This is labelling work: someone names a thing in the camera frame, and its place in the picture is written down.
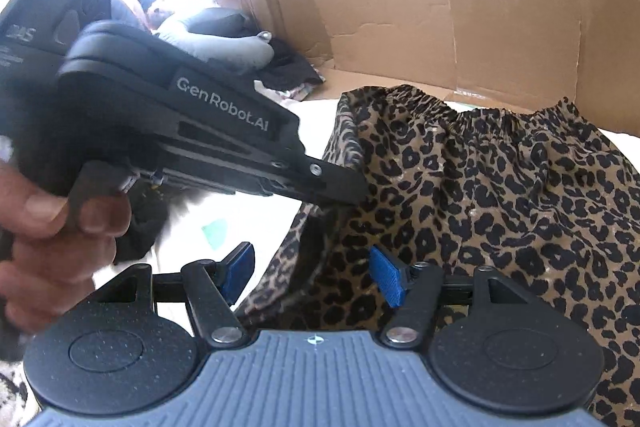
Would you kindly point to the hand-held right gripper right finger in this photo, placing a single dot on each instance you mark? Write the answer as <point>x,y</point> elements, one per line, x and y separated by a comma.
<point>387,277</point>

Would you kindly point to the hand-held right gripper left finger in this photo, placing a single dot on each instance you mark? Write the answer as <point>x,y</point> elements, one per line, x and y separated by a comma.
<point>237,272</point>

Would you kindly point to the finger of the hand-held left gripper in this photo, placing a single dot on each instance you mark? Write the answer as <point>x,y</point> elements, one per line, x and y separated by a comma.
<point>335,187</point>

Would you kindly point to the leopard print skirt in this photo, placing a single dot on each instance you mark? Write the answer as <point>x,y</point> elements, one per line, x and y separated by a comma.
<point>475,207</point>

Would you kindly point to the black clothes pile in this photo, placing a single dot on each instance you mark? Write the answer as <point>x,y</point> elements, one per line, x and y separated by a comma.
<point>290,72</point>

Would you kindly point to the person's left hand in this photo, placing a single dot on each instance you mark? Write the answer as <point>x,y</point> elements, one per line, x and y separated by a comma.
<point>40,267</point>

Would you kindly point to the cream bear print blanket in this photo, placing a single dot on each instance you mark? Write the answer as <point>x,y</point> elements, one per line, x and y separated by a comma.
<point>260,217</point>

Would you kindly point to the grey neck pillow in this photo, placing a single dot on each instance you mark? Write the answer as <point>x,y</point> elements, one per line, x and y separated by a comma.
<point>220,47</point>

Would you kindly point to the brown teddy bear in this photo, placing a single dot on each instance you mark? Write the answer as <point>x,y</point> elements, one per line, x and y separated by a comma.
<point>155,14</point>

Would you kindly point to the flat cardboard sheet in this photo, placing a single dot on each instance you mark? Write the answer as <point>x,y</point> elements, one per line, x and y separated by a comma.
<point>400,17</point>

